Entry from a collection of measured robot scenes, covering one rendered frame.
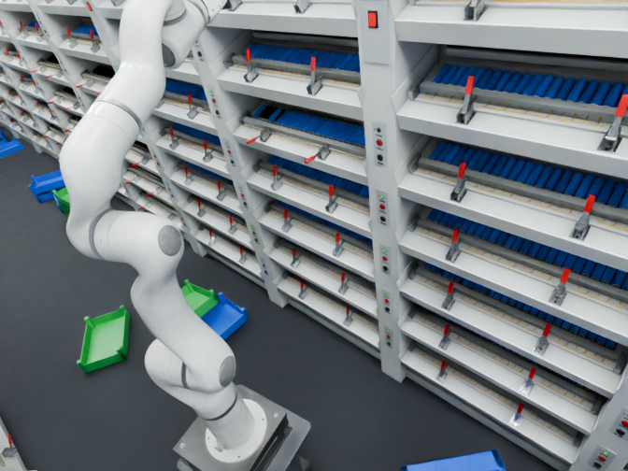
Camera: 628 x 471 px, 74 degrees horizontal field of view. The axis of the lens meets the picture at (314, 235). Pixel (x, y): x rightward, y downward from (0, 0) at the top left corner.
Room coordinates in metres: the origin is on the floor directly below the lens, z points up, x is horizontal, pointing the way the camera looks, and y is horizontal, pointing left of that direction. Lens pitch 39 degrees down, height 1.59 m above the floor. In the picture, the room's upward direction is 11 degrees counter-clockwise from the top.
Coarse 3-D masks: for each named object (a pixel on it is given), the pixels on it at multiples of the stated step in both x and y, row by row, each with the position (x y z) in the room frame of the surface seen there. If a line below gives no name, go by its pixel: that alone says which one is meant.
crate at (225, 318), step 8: (224, 304) 1.53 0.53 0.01; (232, 304) 1.48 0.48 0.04; (208, 312) 1.48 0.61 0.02; (216, 312) 1.48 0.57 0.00; (224, 312) 1.47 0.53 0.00; (232, 312) 1.46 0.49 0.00; (240, 312) 1.44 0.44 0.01; (208, 320) 1.44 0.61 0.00; (216, 320) 1.43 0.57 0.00; (224, 320) 1.42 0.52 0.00; (232, 320) 1.41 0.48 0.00; (240, 320) 1.37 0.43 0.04; (216, 328) 1.38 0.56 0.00; (224, 328) 1.37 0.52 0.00; (232, 328) 1.33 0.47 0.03; (224, 336) 1.30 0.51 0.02
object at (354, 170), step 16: (240, 112) 1.47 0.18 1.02; (240, 128) 1.44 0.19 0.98; (256, 144) 1.34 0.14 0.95; (272, 144) 1.28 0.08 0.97; (288, 144) 1.25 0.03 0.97; (304, 160) 1.17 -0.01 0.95; (320, 160) 1.12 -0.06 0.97; (336, 160) 1.09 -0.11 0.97; (352, 160) 1.06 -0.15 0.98; (352, 176) 1.03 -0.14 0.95
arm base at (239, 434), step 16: (240, 400) 0.64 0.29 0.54; (224, 416) 0.59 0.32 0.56; (240, 416) 0.61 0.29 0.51; (256, 416) 0.67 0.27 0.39; (208, 432) 0.65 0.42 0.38; (224, 432) 0.58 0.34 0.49; (240, 432) 0.59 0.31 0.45; (256, 432) 0.62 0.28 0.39; (208, 448) 0.60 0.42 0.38; (224, 448) 0.58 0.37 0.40; (240, 448) 0.58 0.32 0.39; (256, 448) 0.57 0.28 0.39
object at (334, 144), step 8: (248, 120) 1.43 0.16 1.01; (256, 120) 1.41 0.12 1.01; (272, 128) 1.33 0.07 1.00; (280, 128) 1.31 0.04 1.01; (288, 128) 1.29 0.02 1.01; (296, 136) 1.25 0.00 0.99; (304, 136) 1.22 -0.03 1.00; (312, 136) 1.20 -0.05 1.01; (320, 136) 1.18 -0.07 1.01; (304, 144) 1.20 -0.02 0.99; (320, 144) 1.17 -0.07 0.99; (336, 144) 1.12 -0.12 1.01; (344, 144) 1.11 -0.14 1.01; (352, 152) 1.08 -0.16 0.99; (360, 152) 1.05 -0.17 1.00; (360, 160) 1.04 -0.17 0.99
